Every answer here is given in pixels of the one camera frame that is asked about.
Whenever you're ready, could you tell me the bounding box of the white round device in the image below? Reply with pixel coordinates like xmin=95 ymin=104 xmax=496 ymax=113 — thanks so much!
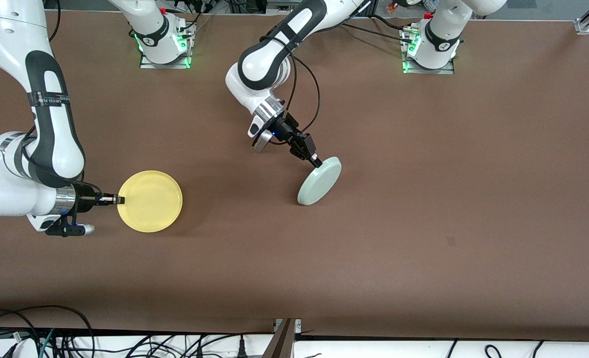
xmin=5 ymin=338 xmax=39 ymax=358

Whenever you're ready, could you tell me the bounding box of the black looped cable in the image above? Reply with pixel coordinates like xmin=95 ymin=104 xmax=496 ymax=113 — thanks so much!
xmin=0 ymin=305 xmax=95 ymax=358

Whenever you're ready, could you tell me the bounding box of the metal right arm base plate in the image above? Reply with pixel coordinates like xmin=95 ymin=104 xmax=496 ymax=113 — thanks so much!
xmin=140 ymin=21 xmax=195 ymax=70

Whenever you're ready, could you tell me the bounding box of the brown table cloth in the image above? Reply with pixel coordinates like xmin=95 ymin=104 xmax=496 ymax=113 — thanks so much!
xmin=0 ymin=10 xmax=589 ymax=342

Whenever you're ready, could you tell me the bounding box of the light green plate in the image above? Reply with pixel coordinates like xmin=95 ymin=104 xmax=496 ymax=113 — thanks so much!
xmin=297 ymin=156 xmax=342 ymax=206

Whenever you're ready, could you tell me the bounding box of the aluminium profile post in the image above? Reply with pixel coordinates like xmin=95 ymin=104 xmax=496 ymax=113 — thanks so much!
xmin=260 ymin=317 xmax=303 ymax=358

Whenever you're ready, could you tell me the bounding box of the yellow plate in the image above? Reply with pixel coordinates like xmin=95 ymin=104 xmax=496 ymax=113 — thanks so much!
xmin=117 ymin=170 xmax=183 ymax=233

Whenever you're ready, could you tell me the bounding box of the green cable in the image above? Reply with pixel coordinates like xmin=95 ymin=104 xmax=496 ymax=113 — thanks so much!
xmin=38 ymin=328 xmax=56 ymax=358

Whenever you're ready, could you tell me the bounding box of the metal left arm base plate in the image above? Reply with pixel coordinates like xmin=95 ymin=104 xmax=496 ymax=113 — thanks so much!
xmin=401 ymin=26 xmax=455 ymax=75

